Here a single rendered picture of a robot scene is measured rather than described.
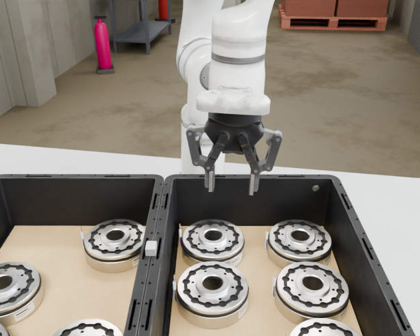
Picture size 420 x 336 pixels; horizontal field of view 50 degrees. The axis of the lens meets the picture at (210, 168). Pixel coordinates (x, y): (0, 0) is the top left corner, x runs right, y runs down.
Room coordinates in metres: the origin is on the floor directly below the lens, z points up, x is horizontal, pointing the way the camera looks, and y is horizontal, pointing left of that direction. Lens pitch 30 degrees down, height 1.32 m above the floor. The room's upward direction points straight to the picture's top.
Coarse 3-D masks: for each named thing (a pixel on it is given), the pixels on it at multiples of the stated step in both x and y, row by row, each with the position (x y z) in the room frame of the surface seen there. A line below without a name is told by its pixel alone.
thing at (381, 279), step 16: (176, 176) 0.67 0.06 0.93; (192, 176) 0.67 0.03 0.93; (224, 176) 0.67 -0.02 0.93; (240, 176) 0.67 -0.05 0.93; (272, 176) 0.67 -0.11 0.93; (288, 176) 0.67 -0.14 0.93; (304, 176) 0.67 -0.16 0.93; (320, 176) 0.67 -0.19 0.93; (336, 192) 0.62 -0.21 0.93; (160, 208) 0.57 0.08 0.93; (352, 208) 0.57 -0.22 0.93; (160, 224) 0.53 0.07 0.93; (352, 224) 0.53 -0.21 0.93; (160, 240) 0.51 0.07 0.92; (368, 240) 0.49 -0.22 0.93; (160, 256) 0.46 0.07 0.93; (368, 256) 0.46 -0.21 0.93; (160, 272) 0.43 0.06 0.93; (384, 272) 0.43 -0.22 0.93; (384, 288) 0.40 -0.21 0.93; (144, 304) 0.38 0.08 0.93; (400, 304) 0.38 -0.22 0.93; (144, 320) 0.35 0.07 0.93; (400, 320) 0.36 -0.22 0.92
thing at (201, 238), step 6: (204, 228) 0.60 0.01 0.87; (210, 228) 0.60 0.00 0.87; (216, 228) 0.60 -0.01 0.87; (222, 228) 0.60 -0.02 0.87; (204, 234) 0.59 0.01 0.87; (222, 234) 0.59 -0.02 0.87; (204, 240) 0.57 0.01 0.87; (222, 240) 0.57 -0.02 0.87; (210, 246) 0.56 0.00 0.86; (216, 246) 0.56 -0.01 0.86
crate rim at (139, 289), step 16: (0, 176) 0.67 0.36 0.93; (16, 176) 0.67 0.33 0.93; (32, 176) 0.67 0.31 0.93; (48, 176) 0.67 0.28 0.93; (64, 176) 0.67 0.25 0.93; (80, 176) 0.67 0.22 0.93; (96, 176) 0.67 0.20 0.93; (112, 176) 0.67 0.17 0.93; (128, 176) 0.67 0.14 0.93; (144, 176) 0.67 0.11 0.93; (160, 176) 0.67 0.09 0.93; (160, 192) 0.62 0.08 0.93; (144, 240) 0.49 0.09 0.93; (144, 256) 0.48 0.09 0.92; (144, 272) 0.43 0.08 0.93; (144, 288) 0.40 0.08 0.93; (128, 320) 0.35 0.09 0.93
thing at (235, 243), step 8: (192, 224) 0.62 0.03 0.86; (200, 224) 0.62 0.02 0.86; (208, 224) 0.63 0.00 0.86; (216, 224) 0.62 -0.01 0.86; (224, 224) 0.62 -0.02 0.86; (232, 224) 0.62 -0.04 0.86; (184, 232) 0.60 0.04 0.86; (192, 232) 0.60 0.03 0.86; (232, 232) 0.60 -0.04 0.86; (240, 232) 0.60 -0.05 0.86; (184, 240) 0.58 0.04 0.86; (192, 240) 0.58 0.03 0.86; (232, 240) 0.58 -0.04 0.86; (240, 240) 0.58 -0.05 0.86; (192, 248) 0.56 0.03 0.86; (200, 248) 0.56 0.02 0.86; (208, 248) 0.56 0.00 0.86; (216, 248) 0.56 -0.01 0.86; (224, 248) 0.56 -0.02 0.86; (232, 248) 0.56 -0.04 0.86; (240, 248) 0.56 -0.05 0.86; (200, 256) 0.54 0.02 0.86; (208, 256) 0.54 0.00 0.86; (216, 256) 0.54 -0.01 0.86; (224, 256) 0.54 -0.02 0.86
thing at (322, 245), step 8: (280, 224) 0.62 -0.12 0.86; (288, 224) 0.63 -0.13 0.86; (296, 224) 0.62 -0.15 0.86; (304, 224) 0.63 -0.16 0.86; (312, 224) 0.62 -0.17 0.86; (272, 232) 0.60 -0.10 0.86; (280, 232) 0.60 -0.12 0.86; (320, 232) 0.60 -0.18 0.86; (272, 240) 0.58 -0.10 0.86; (280, 240) 0.58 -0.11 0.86; (320, 240) 0.58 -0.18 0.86; (328, 240) 0.58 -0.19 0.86; (280, 248) 0.56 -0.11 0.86; (288, 248) 0.56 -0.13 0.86; (296, 248) 0.56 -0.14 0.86; (304, 248) 0.56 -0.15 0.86; (312, 248) 0.56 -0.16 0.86; (320, 248) 0.56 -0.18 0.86; (328, 248) 0.56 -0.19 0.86; (288, 256) 0.54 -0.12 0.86; (296, 256) 0.54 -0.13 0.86; (304, 256) 0.54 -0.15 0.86; (312, 256) 0.54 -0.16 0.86; (320, 256) 0.54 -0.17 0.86
